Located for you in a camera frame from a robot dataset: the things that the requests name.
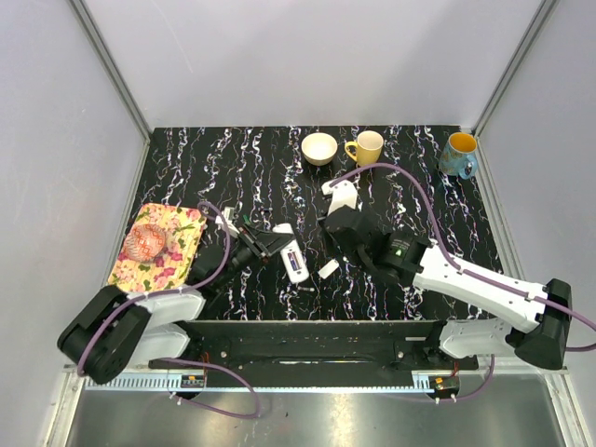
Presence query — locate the white remote control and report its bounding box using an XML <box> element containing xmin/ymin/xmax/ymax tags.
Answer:
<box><xmin>272</xmin><ymin>223</ymin><xmax>309</xmax><ymax>284</ymax></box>

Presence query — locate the blue purple battery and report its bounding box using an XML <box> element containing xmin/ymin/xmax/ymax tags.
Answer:
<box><xmin>288</xmin><ymin>251</ymin><xmax>301</xmax><ymax>272</ymax></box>

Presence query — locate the white battery cover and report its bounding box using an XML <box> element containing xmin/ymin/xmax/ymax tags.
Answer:
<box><xmin>318</xmin><ymin>259</ymin><xmax>339</xmax><ymax>279</ymax></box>

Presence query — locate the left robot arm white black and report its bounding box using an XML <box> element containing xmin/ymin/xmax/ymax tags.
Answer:
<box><xmin>57</xmin><ymin>223</ymin><xmax>295</xmax><ymax>385</ymax></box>

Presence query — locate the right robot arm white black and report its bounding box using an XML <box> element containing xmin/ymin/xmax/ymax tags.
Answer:
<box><xmin>321</xmin><ymin>206</ymin><xmax>572</xmax><ymax>371</ymax></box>

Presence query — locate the floral rectangular tray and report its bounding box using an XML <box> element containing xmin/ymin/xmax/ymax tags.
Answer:
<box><xmin>107</xmin><ymin>203</ymin><xmax>207</xmax><ymax>292</ymax></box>

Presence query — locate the red patterned glass bowl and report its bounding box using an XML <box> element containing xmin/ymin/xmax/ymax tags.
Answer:
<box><xmin>123</xmin><ymin>223</ymin><xmax>167</xmax><ymax>263</ymax></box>

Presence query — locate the cream ceramic bowl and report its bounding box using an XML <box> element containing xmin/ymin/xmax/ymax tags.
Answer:
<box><xmin>301</xmin><ymin>132</ymin><xmax>338</xmax><ymax>167</ymax></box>

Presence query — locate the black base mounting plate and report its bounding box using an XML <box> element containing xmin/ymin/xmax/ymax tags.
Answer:
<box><xmin>148</xmin><ymin>337</ymin><xmax>481</xmax><ymax>373</ymax></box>

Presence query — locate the yellow mug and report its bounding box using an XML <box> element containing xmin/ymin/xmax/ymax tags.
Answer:
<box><xmin>345</xmin><ymin>130</ymin><xmax>384</xmax><ymax>168</ymax></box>

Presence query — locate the blue floral mug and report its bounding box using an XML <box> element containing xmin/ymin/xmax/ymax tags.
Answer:
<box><xmin>439</xmin><ymin>132</ymin><xmax>478</xmax><ymax>180</ymax></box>

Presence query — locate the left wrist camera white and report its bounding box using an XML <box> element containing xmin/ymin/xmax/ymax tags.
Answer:
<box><xmin>216</xmin><ymin>207</ymin><xmax>238</xmax><ymax>238</ymax></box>

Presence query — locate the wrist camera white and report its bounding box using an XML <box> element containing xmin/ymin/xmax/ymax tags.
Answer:
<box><xmin>321</xmin><ymin>180</ymin><xmax>358</xmax><ymax>215</ymax></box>
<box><xmin>216</xmin><ymin>207</ymin><xmax>238</xmax><ymax>238</ymax></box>

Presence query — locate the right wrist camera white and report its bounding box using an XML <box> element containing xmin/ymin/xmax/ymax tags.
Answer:
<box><xmin>321</xmin><ymin>180</ymin><xmax>358</xmax><ymax>215</ymax></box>

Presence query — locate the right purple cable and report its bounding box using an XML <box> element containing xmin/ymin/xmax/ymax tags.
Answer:
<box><xmin>328</xmin><ymin>163</ymin><xmax>596</xmax><ymax>405</ymax></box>

